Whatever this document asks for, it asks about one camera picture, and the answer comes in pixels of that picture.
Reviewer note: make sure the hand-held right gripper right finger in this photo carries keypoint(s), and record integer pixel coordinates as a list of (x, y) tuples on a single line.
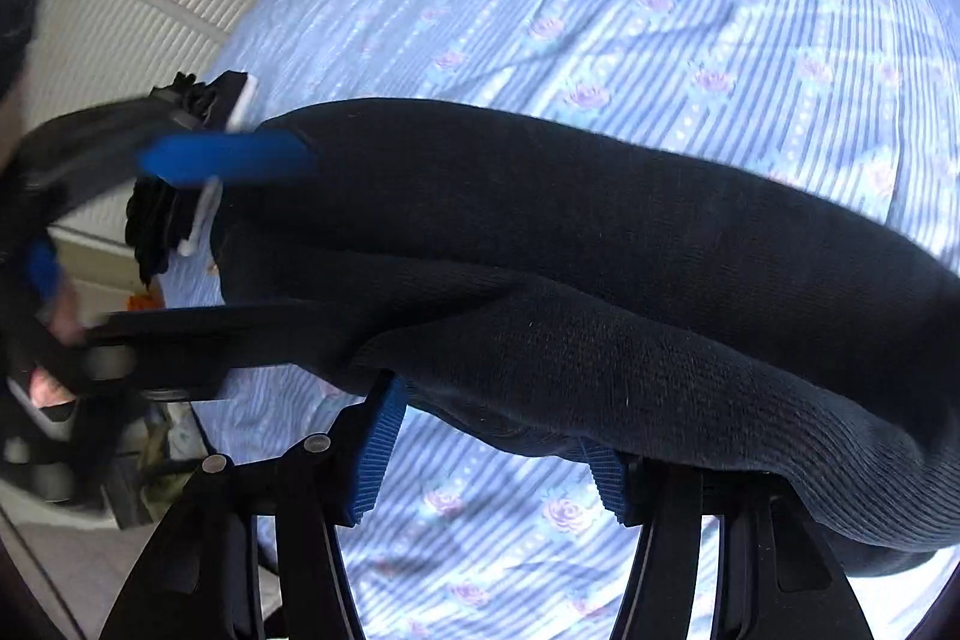
[(611, 486)]

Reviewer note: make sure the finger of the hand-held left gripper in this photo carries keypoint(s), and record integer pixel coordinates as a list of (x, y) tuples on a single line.
[(225, 158), (202, 332)]

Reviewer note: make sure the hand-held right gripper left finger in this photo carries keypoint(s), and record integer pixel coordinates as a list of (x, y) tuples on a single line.
[(377, 452)]

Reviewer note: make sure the dark navy pants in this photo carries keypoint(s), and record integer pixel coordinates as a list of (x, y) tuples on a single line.
[(600, 280)]

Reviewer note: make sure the person's left hand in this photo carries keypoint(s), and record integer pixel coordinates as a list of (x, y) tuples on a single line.
[(66, 314)]

